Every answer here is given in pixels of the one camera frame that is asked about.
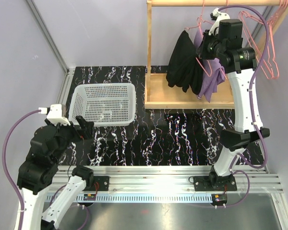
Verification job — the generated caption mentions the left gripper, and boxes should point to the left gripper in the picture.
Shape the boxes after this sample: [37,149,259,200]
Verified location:
[46,115,94,163]

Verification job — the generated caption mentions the pink wire hanger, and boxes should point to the pink wire hanger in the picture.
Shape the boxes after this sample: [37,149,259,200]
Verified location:
[185,0,213,77]

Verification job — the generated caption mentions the black trousers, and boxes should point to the black trousers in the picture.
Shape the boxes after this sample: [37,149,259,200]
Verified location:
[166,30,204,95]

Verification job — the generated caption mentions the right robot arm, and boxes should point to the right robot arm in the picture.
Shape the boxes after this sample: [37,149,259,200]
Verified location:
[193,18,270,191]

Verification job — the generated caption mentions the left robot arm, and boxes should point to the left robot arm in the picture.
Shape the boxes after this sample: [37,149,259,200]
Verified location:
[17,115,95,230]

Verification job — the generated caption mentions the white plastic basket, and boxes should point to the white plastic basket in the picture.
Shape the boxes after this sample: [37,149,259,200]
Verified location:
[68,83,136,127]

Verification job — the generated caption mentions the purple garment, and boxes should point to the purple garment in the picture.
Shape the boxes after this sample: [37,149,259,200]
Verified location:
[191,30,225,102]

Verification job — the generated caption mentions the black marbled mat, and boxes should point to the black marbled mat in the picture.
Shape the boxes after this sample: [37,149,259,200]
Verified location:
[60,66,235,166]

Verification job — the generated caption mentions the wooden clothes rack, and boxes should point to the wooden clothes rack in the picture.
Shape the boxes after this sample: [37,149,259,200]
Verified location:
[144,0,279,109]

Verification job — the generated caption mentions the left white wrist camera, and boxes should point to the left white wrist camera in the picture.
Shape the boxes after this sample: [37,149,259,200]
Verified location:
[38,104,71,126]

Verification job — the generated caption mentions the empty pink wire hangers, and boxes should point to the empty pink wire hangers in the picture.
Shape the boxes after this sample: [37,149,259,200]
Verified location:
[238,0,288,80]

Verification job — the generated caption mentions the aluminium corner post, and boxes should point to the aluminium corner post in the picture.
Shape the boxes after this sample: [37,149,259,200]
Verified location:
[25,0,69,74]

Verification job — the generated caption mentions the aluminium rail base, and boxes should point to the aluminium rail base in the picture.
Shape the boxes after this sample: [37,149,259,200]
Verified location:
[45,165,284,203]

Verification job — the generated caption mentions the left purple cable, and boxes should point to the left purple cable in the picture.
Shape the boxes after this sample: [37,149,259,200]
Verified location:
[1,109,43,230]

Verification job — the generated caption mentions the purple cable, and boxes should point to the purple cable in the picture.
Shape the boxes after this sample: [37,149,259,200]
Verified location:
[217,5,276,190]
[1,109,43,230]

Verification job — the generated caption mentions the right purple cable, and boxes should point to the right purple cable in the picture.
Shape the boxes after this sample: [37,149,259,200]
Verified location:
[217,5,276,190]

